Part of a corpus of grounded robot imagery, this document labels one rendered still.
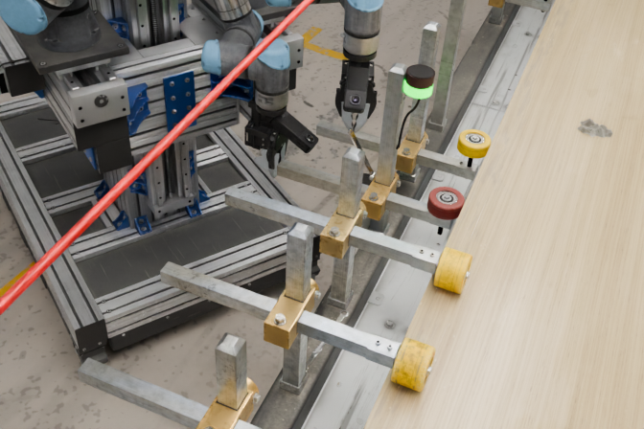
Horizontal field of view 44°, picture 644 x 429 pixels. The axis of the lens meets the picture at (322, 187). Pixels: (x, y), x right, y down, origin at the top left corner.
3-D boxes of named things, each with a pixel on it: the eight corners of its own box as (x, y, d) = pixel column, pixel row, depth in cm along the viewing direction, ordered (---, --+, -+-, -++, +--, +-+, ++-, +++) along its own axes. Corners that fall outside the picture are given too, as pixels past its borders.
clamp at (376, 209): (358, 214, 183) (360, 198, 180) (379, 182, 193) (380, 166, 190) (381, 222, 182) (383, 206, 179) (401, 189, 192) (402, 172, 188)
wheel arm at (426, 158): (315, 137, 213) (315, 124, 210) (320, 130, 215) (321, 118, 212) (472, 183, 201) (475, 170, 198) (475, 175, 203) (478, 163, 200)
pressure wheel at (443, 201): (418, 238, 182) (425, 200, 174) (427, 217, 188) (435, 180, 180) (451, 249, 180) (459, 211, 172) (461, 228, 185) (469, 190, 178)
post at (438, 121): (426, 128, 233) (450, -14, 204) (431, 120, 236) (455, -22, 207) (442, 132, 231) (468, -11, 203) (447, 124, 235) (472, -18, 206)
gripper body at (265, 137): (258, 130, 193) (259, 89, 185) (290, 141, 191) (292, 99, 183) (243, 147, 187) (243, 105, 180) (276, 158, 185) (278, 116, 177)
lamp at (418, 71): (391, 156, 178) (402, 74, 164) (400, 143, 182) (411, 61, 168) (416, 163, 176) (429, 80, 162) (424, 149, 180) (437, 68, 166)
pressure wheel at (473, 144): (463, 186, 197) (471, 148, 190) (446, 168, 203) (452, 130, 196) (489, 178, 200) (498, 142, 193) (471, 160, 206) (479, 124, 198)
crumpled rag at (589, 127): (572, 129, 200) (574, 122, 199) (583, 118, 205) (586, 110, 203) (605, 144, 197) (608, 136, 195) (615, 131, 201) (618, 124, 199)
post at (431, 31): (400, 183, 215) (423, 24, 185) (403, 176, 218) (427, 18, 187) (412, 187, 214) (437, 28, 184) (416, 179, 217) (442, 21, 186)
